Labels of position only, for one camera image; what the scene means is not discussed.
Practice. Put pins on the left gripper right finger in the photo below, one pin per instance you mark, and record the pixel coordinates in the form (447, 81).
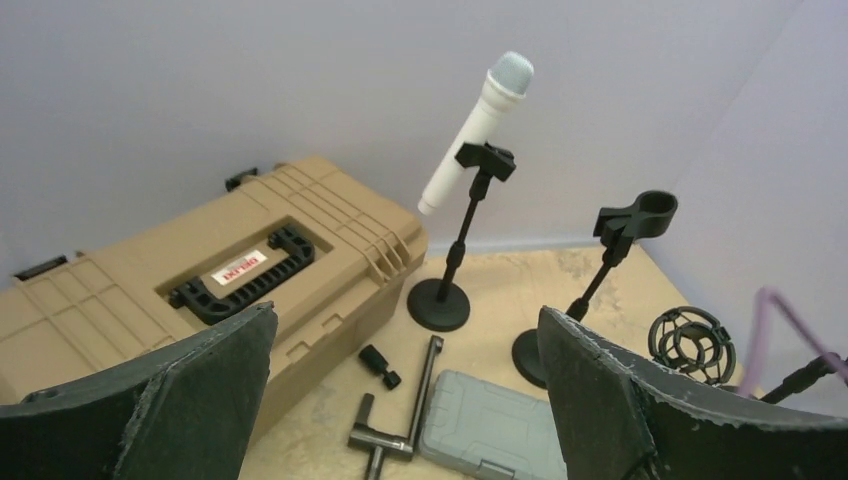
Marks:
(619, 415)

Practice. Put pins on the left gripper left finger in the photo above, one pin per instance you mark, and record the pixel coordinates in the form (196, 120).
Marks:
(183, 411)

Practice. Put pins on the black round-base stand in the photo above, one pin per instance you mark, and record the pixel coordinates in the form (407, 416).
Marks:
(617, 229)
(441, 305)

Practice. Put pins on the white microphone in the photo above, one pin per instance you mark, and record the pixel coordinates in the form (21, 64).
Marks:
(505, 86)

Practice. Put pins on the grey plastic case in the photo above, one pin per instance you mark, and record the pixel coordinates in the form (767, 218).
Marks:
(488, 431)

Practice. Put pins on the small black cylinder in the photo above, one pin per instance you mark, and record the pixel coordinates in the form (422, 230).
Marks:
(378, 365)

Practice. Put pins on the tan plastic tool case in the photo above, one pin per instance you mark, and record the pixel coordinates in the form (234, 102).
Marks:
(330, 254)

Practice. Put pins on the black tripod shock mount stand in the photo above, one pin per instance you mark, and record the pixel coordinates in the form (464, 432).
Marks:
(693, 342)

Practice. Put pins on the black shock-mount stand, right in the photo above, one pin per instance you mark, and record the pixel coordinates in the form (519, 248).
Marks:
(799, 380)

